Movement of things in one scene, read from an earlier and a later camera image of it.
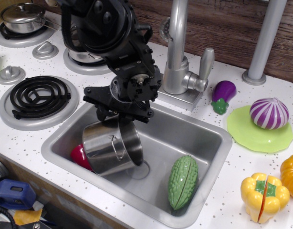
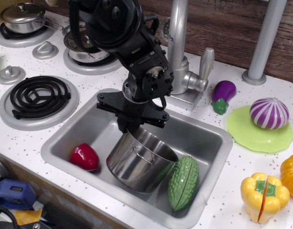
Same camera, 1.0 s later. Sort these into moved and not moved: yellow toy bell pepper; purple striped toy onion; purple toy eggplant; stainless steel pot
Moved: stainless steel pot
Not moved: yellow toy bell pepper; purple striped toy onion; purple toy eggplant
